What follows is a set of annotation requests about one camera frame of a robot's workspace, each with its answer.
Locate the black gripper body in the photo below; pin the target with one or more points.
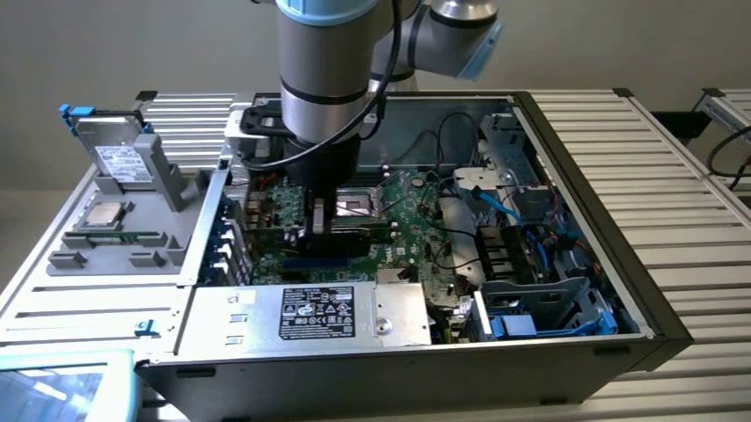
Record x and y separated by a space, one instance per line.
326 162

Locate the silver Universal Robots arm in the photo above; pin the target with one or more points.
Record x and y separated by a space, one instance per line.
317 53

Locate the blue expansion slot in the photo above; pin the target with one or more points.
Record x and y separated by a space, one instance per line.
317 264

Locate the CPU socket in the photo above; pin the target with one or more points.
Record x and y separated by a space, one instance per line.
358 202

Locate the green motherboard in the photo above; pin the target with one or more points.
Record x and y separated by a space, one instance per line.
411 211

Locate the silver power supply with label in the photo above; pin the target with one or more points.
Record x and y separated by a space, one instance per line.
317 314

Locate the black fan shroud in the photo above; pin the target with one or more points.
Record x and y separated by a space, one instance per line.
470 237

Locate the grey parts rack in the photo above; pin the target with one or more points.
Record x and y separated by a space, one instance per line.
135 255

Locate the silver drive cage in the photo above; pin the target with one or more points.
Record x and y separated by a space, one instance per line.
517 149

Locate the green RAM stick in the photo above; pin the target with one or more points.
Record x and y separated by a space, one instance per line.
114 237

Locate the open black PC case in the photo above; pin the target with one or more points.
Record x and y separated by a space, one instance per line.
375 382

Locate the silver CPU chip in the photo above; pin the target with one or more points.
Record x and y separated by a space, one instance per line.
105 216

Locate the silver hard disk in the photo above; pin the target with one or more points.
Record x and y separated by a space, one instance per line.
118 149

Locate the blue drive tray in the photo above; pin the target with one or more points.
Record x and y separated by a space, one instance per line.
512 327

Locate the blue plastic clip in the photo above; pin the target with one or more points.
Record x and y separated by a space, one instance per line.
143 328
75 110

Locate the grey disk bay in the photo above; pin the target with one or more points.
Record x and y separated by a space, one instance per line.
546 299

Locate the teal teach pendant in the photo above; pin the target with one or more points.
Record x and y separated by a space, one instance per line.
65 387

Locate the silver slatted side table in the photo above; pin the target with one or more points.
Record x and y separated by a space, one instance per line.
730 110

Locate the black and white wrist camera mount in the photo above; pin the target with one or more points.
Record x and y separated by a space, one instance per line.
258 119

